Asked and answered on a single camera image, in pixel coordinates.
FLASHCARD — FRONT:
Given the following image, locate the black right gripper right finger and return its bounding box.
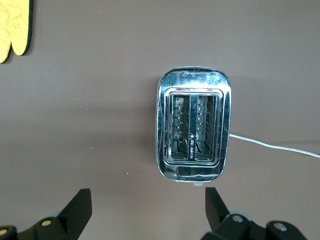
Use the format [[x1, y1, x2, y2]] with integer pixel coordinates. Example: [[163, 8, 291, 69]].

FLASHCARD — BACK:
[[201, 186, 308, 240]]

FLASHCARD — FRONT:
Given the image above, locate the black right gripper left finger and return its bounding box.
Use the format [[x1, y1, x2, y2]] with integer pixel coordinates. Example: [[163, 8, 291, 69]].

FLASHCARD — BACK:
[[0, 188, 93, 240]]

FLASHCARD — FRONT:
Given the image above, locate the chrome and beige toaster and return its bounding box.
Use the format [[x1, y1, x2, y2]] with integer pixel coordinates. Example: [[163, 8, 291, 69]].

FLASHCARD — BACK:
[[155, 65, 232, 187]]

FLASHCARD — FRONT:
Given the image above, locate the yellow quilted oven mitt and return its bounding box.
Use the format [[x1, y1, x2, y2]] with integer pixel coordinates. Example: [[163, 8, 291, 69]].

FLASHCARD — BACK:
[[0, 0, 35, 64]]

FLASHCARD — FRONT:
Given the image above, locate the white toaster power cable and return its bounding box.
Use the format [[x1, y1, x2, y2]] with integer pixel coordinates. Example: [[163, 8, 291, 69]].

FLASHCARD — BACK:
[[228, 133, 320, 159]]

